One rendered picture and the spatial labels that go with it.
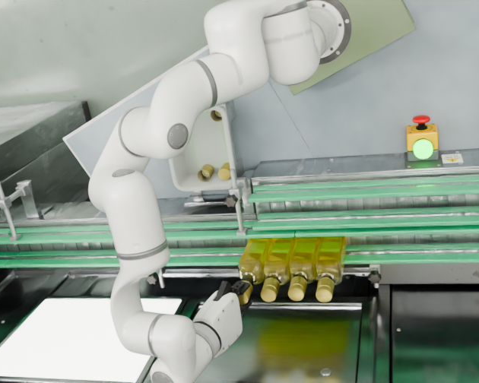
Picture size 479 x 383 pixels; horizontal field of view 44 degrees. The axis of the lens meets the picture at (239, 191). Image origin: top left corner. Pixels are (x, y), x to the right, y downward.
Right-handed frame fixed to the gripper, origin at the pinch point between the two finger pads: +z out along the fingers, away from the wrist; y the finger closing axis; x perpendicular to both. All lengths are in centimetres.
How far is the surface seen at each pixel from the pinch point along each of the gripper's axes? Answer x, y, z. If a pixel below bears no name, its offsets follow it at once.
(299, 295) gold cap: -11.7, 0.1, 3.9
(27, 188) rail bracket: 73, 13, 13
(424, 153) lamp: -29, 19, 40
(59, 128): 108, 14, 61
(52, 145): 106, 10, 54
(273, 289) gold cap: -6.4, 1.1, 2.8
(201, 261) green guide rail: 20.9, -3.8, 16.4
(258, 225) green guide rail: 5.4, 6.0, 20.8
